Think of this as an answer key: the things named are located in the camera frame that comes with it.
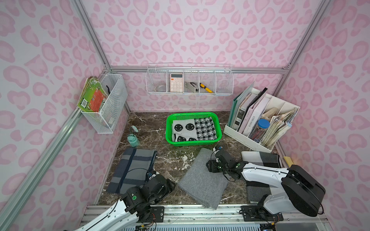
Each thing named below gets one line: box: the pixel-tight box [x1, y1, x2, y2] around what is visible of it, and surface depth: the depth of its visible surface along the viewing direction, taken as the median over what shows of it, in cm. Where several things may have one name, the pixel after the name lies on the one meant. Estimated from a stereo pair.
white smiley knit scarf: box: [171, 116, 217, 142], surface depth 105 cm
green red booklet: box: [77, 76, 108, 113], surface depth 73 cm
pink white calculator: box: [170, 73, 184, 93], surface depth 97 cm
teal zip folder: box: [227, 81, 255, 129], surface depth 90 cm
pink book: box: [238, 95, 268, 135], surface depth 86 cm
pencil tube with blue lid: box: [251, 118, 271, 143], surface depth 90 cm
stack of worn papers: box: [260, 107, 298, 149], surface depth 85 cm
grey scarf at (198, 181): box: [177, 147, 229, 210], surface depth 82 cm
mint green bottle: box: [127, 133, 140, 148], surface depth 97 cm
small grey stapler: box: [184, 81, 199, 93], surface depth 101 cm
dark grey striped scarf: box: [105, 147, 158, 195], surface depth 91 cm
